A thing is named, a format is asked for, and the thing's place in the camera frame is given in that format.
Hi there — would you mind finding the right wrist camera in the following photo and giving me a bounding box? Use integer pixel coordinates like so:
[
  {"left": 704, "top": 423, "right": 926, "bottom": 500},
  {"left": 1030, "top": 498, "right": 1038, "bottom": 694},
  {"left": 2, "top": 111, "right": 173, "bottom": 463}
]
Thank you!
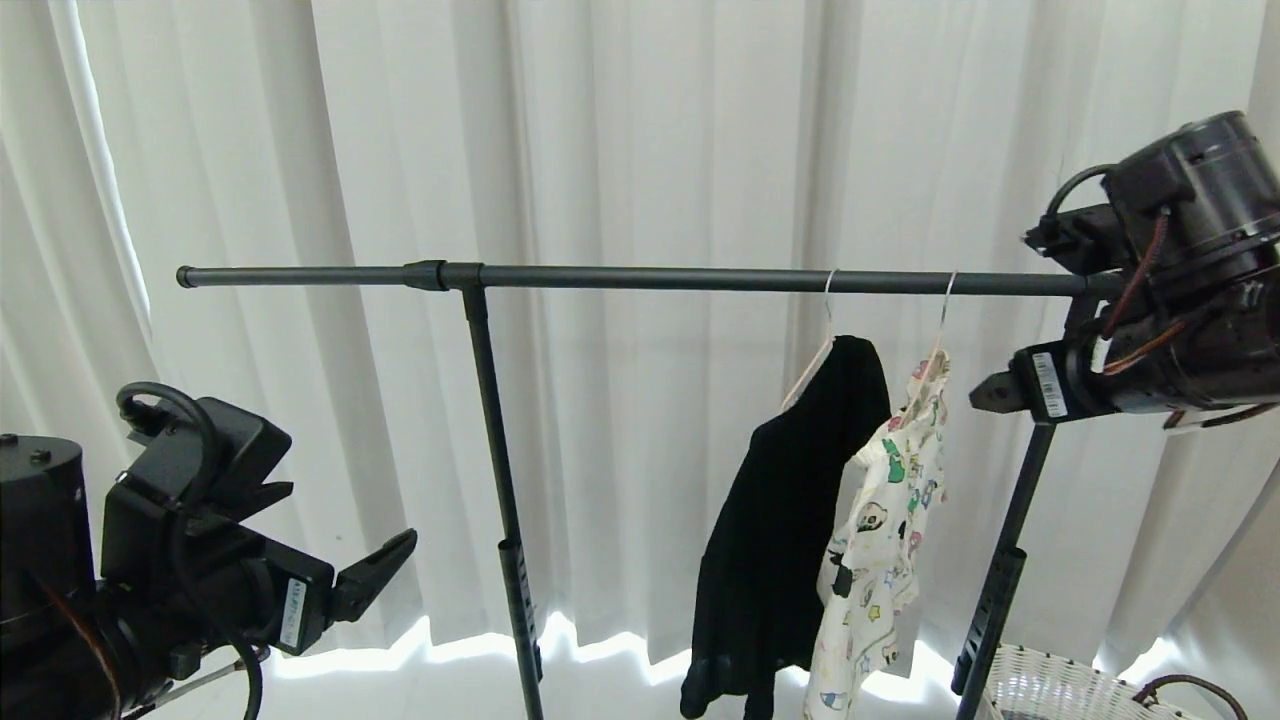
[{"left": 1023, "top": 203, "right": 1126, "bottom": 276}]

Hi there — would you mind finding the white laundry basket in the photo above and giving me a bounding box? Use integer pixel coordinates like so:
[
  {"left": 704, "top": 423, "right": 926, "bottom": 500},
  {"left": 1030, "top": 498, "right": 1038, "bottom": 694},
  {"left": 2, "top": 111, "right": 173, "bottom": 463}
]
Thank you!
[{"left": 980, "top": 643, "right": 1251, "bottom": 720}]

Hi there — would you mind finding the black garment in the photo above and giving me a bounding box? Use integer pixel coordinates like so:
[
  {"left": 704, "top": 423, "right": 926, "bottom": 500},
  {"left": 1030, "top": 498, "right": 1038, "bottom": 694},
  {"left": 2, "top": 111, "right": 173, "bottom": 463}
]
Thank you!
[{"left": 680, "top": 335, "right": 894, "bottom": 720}]

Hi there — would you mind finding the cream printed garment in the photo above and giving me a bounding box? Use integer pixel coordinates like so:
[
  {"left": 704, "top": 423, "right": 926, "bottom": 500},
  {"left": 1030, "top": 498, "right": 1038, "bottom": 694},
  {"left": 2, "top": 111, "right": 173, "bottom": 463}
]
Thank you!
[{"left": 803, "top": 348, "right": 952, "bottom": 720}]

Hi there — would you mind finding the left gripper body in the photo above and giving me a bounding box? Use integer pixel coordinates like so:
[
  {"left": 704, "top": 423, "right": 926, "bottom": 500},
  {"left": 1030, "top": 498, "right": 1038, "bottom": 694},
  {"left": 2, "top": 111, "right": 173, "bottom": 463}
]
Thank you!
[{"left": 120, "top": 545, "right": 336, "bottom": 681}]

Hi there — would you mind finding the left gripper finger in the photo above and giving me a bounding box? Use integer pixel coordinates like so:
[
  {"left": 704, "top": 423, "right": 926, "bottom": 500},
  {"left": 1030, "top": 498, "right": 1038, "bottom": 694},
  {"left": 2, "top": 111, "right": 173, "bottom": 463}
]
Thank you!
[
  {"left": 333, "top": 528, "right": 419, "bottom": 623},
  {"left": 230, "top": 482, "right": 294, "bottom": 521}
]

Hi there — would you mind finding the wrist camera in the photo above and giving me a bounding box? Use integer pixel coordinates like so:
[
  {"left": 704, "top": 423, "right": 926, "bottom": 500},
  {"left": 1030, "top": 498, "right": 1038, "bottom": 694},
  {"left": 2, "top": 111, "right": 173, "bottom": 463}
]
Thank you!
[
  {"left": 100, "top": 395, "right": 294, "bottom": 591},
  {"left": 1023, "top": 203, "right": 1126, "bottom": 276}
]

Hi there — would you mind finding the black clothes rack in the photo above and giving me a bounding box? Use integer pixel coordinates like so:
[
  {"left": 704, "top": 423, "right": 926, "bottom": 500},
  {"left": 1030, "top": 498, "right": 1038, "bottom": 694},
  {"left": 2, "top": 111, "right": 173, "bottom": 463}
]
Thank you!
[{"left": 177, "top": 260, "right": 1127, "bottom": 720}]

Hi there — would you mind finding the white curtain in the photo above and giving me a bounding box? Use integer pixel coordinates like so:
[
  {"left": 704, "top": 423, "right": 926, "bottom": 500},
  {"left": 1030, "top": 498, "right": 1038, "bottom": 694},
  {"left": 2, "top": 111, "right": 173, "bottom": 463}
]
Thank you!
[{"left": 0, "top": 0, "right": 1280, "bottom": 691}]

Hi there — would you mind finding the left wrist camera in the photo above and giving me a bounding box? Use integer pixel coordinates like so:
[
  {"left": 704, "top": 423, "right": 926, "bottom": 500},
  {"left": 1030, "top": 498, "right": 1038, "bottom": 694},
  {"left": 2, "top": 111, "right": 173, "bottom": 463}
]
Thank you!
[{"left": 100, "top": 395, "right": 294, "bottom": 591}]

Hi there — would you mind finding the pink clothes hanger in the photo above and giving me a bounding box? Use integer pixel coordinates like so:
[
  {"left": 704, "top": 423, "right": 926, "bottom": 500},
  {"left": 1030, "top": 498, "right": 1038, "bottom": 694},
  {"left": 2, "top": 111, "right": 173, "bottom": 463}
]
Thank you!
[
  {"left": 780, "top": 268, "right": 841, "bottom": 411},
  {"left": 933, "top": 271, "right": 959, "bottom": 357}
]

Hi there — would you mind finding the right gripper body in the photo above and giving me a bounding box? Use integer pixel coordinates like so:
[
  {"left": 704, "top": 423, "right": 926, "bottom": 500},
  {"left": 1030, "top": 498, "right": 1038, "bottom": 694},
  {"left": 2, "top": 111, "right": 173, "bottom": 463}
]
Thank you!
[{"left": 1010, "top": 285, "right": 1280, "bottom": 421}]

